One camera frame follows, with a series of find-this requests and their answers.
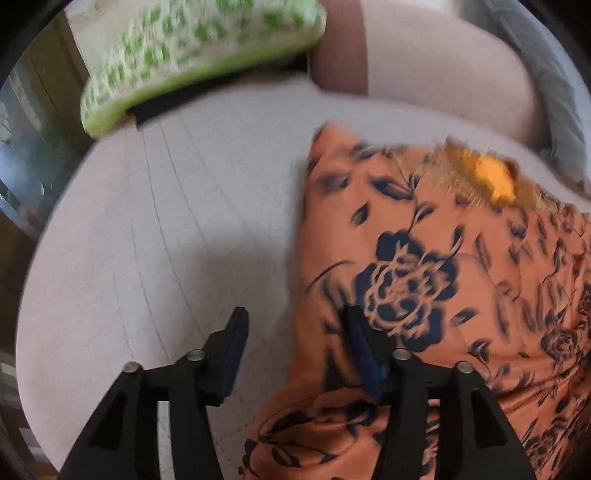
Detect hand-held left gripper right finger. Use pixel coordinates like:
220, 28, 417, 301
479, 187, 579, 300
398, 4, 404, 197
344, 305, 539, 480

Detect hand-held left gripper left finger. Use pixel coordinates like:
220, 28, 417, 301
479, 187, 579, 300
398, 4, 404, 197
59, 306, 250, 480

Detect orange floral garment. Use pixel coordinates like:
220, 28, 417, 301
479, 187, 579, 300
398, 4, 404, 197
238, 122, 591, 480

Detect pink quilted sofa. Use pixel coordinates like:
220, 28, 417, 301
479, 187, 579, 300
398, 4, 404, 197
16, 0, 591, 480

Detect flat black item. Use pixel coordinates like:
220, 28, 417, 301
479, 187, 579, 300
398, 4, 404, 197
131, 51, 310, 127

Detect green patterned cloth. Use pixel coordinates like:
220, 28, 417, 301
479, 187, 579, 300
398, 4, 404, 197
79, 0, 328, 138

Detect light blue pillow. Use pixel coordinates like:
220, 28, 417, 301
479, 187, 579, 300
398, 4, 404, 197
462, 0, 591, 190

